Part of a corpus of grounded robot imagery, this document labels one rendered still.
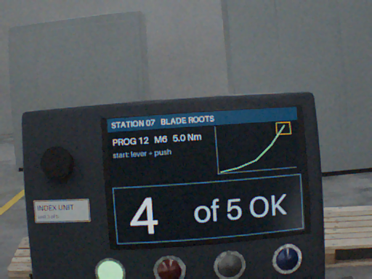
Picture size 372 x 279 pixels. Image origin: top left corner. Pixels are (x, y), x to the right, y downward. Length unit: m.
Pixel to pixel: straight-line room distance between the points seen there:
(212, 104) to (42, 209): 0.17
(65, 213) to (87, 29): 7.56
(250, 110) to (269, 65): 5.91
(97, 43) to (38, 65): 0.83
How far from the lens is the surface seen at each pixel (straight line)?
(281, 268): 0.54
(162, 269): 0.53
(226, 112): 0.54
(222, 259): 0.53
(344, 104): 6.61
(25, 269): 3.73
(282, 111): 0.55
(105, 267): 0.53
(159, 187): 0.53
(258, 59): 6.44
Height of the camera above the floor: 1.29
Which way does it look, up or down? 7 degrees down
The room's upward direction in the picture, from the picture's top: 4 degrees counter-clockwise
